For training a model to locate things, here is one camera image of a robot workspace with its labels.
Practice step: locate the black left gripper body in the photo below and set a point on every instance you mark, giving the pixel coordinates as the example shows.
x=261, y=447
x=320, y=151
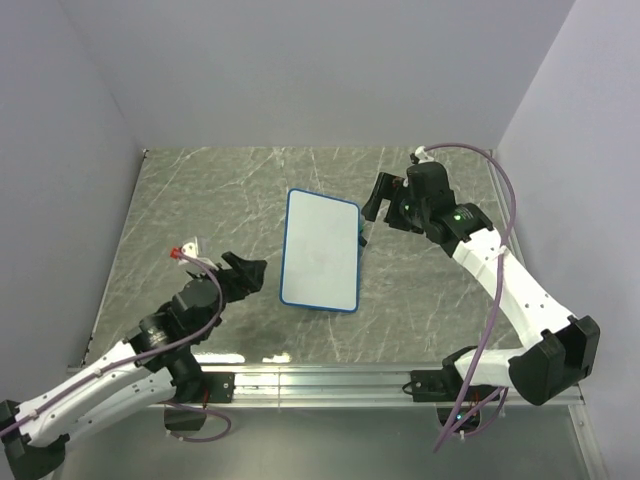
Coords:
x=231, y=288

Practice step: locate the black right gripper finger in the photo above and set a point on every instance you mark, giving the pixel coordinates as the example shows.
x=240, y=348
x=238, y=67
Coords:
x=404, y=220
x=385, y=188

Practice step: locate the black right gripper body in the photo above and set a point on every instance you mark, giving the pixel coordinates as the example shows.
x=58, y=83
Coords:
x=422, y=209

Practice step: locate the blue framed whiteboard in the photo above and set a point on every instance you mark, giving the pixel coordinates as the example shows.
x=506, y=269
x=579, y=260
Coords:
x=321, y=253

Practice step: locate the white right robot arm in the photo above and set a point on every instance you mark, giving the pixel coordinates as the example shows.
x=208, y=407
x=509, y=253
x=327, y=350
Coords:
x=557, y=350

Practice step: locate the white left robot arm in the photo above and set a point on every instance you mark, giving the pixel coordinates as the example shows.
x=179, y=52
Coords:
x=153, y=363

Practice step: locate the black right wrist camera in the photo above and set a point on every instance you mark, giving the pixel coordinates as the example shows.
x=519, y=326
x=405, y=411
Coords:
x=426, y=180

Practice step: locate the aluminium right side rail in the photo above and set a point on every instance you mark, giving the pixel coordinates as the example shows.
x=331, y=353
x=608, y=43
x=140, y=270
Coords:
x=510, y=225

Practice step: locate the aluminium rail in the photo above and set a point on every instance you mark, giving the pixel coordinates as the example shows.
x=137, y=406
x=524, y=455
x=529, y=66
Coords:
x=272, y=385
x=510, y=225

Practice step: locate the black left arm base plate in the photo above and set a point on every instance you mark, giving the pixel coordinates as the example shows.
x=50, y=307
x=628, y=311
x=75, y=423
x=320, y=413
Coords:
x=187, y=412

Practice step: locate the aluminium front rail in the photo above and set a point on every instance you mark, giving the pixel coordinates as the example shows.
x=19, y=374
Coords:
x=272, y=385

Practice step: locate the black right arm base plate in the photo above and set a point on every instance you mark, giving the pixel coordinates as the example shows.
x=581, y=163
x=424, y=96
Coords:
x=442, y=386

